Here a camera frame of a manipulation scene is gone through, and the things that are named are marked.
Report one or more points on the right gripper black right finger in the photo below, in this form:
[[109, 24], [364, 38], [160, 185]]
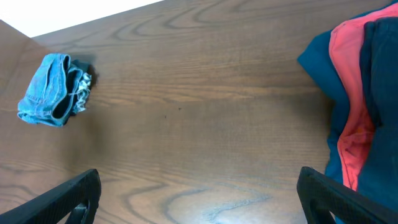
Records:
[[323, 199]]

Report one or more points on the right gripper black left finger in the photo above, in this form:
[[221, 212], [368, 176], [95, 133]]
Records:
[[77, 199]]

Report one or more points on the light blue denim jeans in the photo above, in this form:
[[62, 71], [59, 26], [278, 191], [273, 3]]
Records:
[[59, 88]]

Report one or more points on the navy and red t-shirt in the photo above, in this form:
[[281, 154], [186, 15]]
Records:
[[355, 64]]

